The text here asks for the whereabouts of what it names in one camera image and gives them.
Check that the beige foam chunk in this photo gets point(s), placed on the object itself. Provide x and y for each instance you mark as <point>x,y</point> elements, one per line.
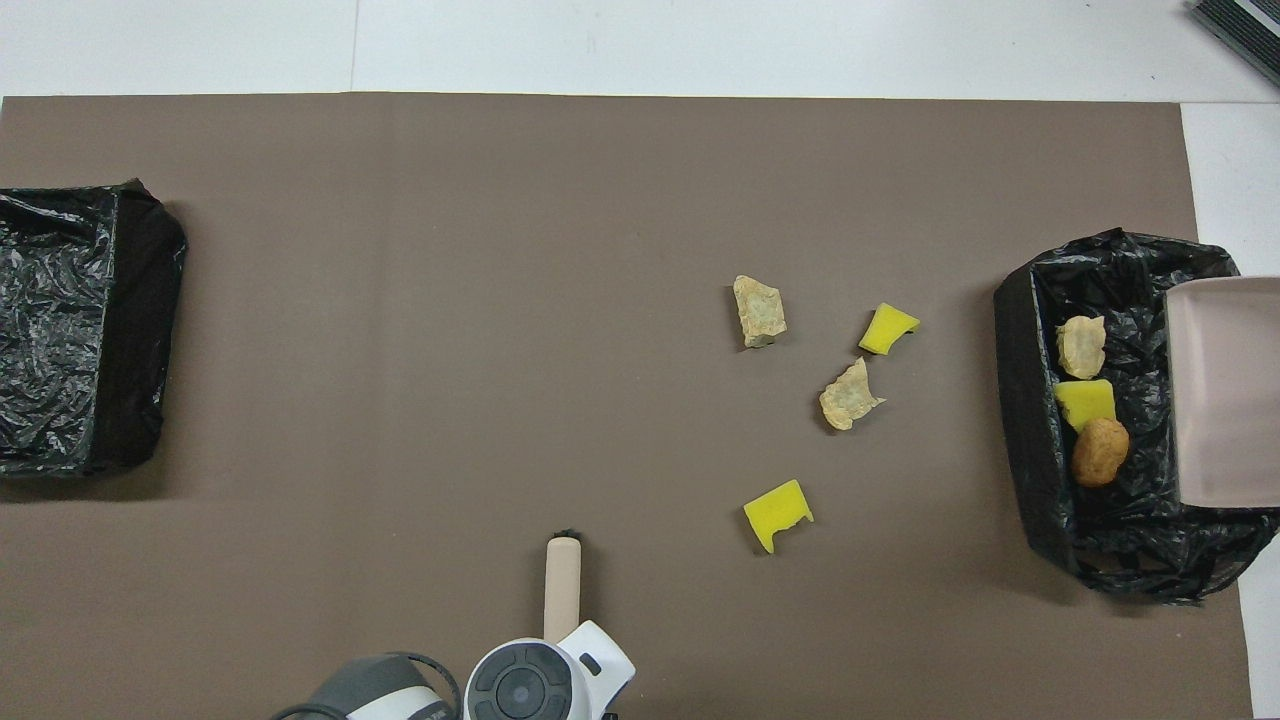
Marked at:
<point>1081,347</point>
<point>760,310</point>
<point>850,396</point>

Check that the yellow sponge piece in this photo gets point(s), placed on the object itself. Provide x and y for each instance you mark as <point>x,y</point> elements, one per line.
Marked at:
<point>775,512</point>
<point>1087,402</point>
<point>888,330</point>

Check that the beige hand brush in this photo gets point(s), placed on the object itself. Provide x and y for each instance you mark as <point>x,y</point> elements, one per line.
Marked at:
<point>562,590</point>

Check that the brown potato-shaped nugget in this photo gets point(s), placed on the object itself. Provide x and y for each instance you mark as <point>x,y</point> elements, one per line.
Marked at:
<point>1100,452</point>

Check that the beige plastic dustpan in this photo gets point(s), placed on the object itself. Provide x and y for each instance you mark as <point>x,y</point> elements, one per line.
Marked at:
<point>1225,400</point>

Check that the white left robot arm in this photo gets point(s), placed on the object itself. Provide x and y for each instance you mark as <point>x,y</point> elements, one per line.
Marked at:
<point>525,690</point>

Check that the open bin with black bag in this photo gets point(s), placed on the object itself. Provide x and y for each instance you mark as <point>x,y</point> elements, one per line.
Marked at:
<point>1150,540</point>

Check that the bin wrapped in black bag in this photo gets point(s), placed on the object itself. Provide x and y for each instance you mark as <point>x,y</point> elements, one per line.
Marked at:
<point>70,330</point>

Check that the brown table mat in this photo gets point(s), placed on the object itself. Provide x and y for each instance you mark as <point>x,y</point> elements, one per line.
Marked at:
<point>500,300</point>

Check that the dark grey ribbed device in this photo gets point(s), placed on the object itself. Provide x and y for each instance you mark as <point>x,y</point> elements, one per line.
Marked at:
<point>1240,35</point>

